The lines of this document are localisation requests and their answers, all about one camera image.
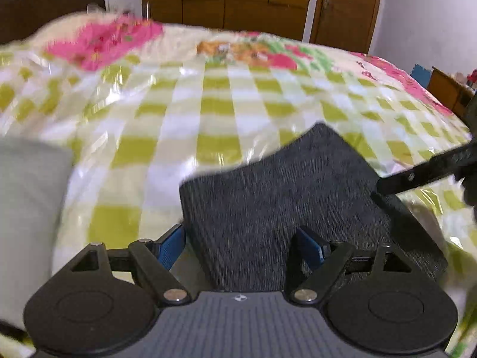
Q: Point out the dark brown headboard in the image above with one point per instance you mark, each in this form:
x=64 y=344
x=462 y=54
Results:
x=44 y=0

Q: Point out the blue foam mat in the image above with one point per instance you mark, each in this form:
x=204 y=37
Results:
x=421 y=76

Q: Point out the red item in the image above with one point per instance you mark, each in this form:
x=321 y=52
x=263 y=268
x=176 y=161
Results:
x=473 y=76

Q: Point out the dark grey checked pants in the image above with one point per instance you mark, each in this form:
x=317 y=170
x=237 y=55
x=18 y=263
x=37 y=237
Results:
x=279 y=212

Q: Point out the light grey cloth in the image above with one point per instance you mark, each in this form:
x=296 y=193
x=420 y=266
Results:
x=29 y=201

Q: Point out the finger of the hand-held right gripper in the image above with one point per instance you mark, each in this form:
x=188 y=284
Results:
x=391 y=204
x=421 y=173

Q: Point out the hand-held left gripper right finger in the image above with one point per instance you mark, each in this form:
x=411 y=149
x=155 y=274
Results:
x=309 y=246

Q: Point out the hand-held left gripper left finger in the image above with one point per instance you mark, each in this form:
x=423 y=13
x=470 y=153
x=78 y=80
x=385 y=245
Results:
x=172 y=248

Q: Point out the green checked printed blanket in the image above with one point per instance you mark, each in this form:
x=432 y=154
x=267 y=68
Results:
x=223 y=119

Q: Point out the wooden desk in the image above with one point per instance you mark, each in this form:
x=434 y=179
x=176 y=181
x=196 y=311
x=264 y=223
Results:
x=447 y=89

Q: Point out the wooden wardrobe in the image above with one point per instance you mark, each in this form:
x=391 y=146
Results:
x=231 y=0

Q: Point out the wooden door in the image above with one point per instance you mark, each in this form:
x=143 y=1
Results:
x=346 y=11

